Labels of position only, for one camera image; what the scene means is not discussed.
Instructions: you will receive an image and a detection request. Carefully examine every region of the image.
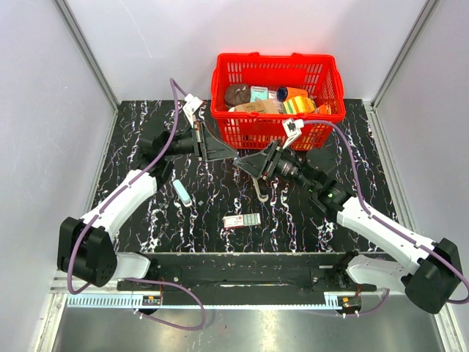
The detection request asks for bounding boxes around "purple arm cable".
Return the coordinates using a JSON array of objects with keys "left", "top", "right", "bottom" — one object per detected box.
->
[
  {"left": 296, "top": 120, "right": 469, "bottom": 320},
  {"left": 67, "top": 77, "right": 207, "bottom": 331}
]

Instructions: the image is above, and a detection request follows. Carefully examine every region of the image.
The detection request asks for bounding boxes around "white black stapler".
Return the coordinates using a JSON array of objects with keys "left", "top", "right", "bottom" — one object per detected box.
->
[{"left": 251, "top": 177, "right": 269, "bottom": 203}]

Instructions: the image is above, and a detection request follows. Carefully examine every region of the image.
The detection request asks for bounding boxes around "brown cardboard box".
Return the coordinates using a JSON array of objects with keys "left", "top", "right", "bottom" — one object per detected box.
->
[{"left": 229, "top": 99, "right": 282, "bottom": 114}]

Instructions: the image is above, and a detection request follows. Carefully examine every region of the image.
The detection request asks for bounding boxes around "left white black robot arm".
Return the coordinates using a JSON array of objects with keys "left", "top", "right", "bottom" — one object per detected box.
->
[{"left": 57, "top": 122, "right": 237, "bottom": 294}]

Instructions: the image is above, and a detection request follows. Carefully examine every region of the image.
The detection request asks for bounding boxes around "red white staple box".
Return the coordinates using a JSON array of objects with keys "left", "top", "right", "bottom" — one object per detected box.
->
[{"left": 223, "top": 213, "right": 261, "bottom": 229}]

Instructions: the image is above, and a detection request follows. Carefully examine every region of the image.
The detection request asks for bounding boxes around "orange snack packet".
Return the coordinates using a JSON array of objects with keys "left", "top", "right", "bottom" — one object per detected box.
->
[{"left": 314, "top": 104, "right": 332, "bottom": 114}]

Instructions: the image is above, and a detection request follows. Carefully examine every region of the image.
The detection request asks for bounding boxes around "brown round pouch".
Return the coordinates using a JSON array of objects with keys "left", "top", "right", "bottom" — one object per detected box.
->
[{"left": 224, "top": 84, "right": 251, "bottom": 109}]

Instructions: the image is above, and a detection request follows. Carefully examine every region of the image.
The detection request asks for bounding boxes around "red plastic basket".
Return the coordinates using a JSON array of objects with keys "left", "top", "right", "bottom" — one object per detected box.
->
[{"left": 210, "top": 53, "right": 346, "bottom": 150}]

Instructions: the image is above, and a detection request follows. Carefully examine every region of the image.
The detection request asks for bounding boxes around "teal white small box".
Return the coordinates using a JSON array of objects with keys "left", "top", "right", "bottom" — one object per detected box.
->
[{"left": 250, "top": 86, "right": 270, "bottom": 103}]

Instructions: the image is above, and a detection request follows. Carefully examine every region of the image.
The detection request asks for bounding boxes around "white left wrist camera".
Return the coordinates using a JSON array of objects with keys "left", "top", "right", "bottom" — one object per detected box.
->
[{"left": 182, "top": 94, "right": 204, "bottom": 128}]

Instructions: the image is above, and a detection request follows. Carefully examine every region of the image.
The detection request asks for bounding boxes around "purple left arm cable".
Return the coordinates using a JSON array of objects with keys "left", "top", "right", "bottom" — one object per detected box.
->
[{"left": 67, "top": 77, "right": 207, "bottom": 331}]

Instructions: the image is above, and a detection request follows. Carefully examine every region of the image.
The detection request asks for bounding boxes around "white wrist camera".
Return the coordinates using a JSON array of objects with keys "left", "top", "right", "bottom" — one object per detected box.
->
[
  {"left": 182, "top": 94, "right": 204, "bottom": 128},
  {"left": 282, "top": 118, "right": 304, "bottom": 149}
]

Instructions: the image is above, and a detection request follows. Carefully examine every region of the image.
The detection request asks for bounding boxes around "yellow green box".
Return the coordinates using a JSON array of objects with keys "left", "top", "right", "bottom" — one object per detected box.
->
[{"left": 282, "top": 96, "right": 317, "bottom": 114}]

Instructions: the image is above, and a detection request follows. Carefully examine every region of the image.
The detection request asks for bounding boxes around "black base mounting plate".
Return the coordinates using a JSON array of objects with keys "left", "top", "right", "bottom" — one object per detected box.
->
[{"left": 117, "top": 251, "right": 378, "bottom": 307}]

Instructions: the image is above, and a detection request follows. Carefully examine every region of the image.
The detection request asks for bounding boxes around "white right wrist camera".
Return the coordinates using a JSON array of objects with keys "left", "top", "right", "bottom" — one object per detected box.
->
[{"left": 282, "top": 118, "right": 304, "bottom": 149}]

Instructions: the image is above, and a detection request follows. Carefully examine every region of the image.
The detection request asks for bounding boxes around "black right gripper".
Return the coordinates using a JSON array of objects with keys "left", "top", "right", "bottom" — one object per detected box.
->
[{"left": 234, "top": 139, "right": 318, "bottom": 193}]

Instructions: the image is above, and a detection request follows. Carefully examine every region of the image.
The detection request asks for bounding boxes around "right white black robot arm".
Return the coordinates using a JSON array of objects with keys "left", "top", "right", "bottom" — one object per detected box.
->
[{"left": 234, "top": 142, "right": 462, "bottom": 314}]

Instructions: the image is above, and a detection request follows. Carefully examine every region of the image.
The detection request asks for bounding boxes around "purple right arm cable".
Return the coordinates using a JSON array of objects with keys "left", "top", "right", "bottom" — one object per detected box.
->
[{"left": 296, "top": 120, "right": 469, "bottom": 320}]

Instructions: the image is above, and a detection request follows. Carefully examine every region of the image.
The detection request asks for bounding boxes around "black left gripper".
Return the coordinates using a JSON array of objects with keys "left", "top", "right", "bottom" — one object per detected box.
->
[{"left": 161, "top": 120, "right": 238, "bottom": 162}]

